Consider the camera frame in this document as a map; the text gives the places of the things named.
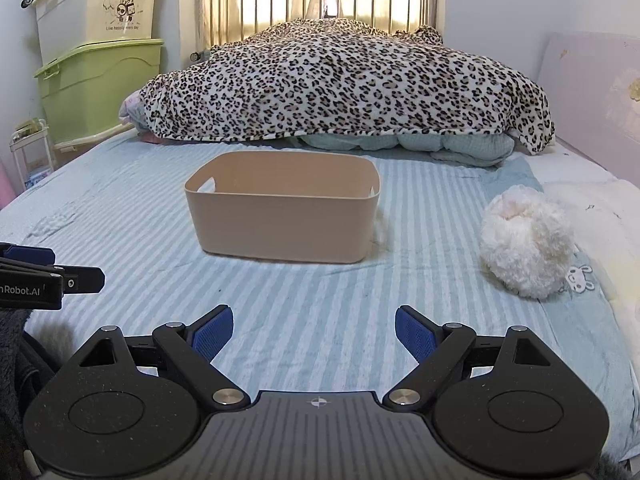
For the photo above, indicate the white plush toy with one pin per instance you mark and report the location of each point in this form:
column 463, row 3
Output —
column 525, row 240

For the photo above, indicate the leopard print blanket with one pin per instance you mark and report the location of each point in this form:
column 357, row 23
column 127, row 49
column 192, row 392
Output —
column 350, row 85

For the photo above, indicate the grey fluffy clothing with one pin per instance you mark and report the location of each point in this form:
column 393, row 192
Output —
column 15, row 385

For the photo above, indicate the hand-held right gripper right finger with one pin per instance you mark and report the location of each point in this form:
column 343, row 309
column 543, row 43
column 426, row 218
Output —
column 415, row 332

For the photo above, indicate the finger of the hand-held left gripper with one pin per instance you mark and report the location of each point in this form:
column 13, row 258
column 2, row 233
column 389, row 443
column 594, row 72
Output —
column 30, row 254
column 82, row 281

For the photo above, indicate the cream white quilt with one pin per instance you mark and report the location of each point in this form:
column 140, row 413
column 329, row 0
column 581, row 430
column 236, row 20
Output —
column 615, row 240

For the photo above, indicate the teal quilt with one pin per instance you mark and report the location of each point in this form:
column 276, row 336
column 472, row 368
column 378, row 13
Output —
column 450, row 147

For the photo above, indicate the cream plastic storage box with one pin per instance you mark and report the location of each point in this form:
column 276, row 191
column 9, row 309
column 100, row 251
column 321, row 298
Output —
column 90, row 10

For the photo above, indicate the blue striped bed sheet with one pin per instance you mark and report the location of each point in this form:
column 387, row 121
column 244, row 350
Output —
column 125, row 200

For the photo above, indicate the pink floral pillow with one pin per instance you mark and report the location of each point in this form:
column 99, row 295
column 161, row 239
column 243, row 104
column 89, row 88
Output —
column 132, row 110

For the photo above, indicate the green plastic storage box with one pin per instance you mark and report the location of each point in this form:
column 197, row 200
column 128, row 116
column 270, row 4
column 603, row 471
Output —
column 95, row 95

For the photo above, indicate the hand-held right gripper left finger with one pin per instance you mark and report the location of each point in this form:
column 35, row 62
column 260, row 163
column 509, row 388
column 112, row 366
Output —
column 215, row 332

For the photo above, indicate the pink board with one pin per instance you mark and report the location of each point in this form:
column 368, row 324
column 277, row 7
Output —
column 590, row 90

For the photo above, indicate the metal bed headboard rail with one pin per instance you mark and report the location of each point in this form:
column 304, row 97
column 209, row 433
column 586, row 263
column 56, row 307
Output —
column 202, row 15

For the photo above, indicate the beige plastic storage basket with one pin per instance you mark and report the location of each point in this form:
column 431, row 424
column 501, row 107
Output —
column 280, row 220

